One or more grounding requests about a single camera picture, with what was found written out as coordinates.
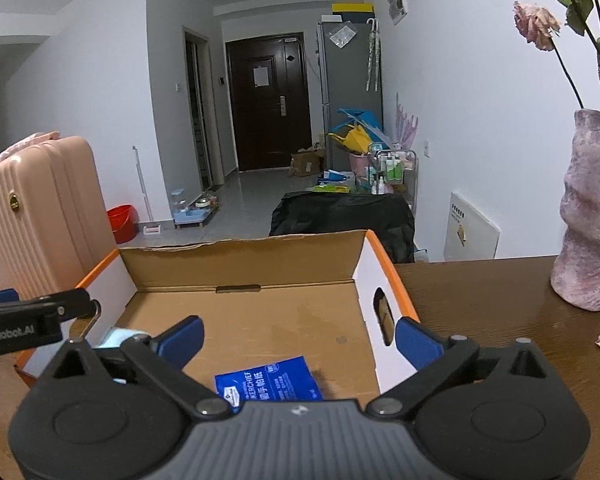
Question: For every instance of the pink cloth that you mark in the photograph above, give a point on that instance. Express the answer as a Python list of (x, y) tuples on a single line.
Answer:
[(25, 142)]

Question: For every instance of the blue tissue packet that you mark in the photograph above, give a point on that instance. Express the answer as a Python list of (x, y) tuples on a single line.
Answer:
[(265, 382)]

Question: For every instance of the brown cardboard box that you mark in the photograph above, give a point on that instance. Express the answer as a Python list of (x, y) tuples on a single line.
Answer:
[(305, 164)]

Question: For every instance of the purple decorative plant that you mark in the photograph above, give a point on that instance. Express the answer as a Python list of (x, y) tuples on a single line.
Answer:
[(406, 125)]

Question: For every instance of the bouquet of dried roses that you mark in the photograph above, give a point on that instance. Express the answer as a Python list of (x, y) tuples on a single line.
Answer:
[(535, 25)]

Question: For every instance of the clear plastic bag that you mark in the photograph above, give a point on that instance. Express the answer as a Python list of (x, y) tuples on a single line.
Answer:
[(342, 35)]

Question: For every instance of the blue pet feeder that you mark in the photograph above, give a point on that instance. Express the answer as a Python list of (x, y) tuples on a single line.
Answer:
[(187, 212)]

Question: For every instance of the pink ribbed suitcase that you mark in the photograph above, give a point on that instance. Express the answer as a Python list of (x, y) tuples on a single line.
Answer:
[(40, 210)]

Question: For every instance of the red bucket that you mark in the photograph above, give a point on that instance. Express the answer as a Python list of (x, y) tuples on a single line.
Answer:
[(122, 225)]

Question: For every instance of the yellow flat box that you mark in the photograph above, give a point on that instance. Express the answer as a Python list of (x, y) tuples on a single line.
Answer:
[(352, 8)]

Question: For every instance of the metal trolley cart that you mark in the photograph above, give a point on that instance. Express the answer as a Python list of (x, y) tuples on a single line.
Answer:
[(395, 170)]

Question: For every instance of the mauve textured vase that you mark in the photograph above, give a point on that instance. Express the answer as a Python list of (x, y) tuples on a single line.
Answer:
[(590, 220)]

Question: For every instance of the blue folding stool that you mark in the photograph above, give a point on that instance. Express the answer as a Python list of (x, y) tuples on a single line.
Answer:
[(362, 117)]

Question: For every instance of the black bag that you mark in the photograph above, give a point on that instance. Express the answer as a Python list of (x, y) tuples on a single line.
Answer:
[(340, 215)]

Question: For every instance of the pink bucket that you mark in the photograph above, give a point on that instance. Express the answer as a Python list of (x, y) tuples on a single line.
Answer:
[(360, 165)]

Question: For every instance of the white folded umbrella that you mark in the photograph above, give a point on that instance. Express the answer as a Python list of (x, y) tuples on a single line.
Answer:
[(373, 55)]

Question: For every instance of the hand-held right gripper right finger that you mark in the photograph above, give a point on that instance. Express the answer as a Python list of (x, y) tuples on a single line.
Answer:
[(417, 342)]

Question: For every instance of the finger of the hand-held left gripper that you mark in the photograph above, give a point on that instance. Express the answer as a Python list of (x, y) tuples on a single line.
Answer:
[(0, 297), (55, 302)]

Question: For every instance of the white wall outlet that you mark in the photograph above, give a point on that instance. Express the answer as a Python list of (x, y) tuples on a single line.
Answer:
[(427, 148)]

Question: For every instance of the dark brown entrance door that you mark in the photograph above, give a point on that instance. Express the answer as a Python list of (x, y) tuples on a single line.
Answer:
[(267, 125)]

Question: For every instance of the grey refrigerator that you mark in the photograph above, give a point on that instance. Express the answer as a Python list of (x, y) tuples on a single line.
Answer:
[(350, 90)]

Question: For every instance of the light blue plush ball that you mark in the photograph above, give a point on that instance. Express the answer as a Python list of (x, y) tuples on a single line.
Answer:
[(117, 340)]

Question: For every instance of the side doorway frame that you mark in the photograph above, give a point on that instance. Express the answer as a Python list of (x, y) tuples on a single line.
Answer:
[(200, 110)]

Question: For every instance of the white paper notice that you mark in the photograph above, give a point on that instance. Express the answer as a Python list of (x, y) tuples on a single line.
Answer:
[(261, 75)]

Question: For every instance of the orange cardboard box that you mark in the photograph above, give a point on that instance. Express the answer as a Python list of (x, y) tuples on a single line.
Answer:
[(260, 320)]

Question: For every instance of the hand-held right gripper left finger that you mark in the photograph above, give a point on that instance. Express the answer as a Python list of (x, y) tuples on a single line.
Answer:
[(180, 341)]

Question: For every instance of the white mop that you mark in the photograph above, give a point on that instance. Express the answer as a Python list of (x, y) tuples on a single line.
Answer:
[(150, 229)]

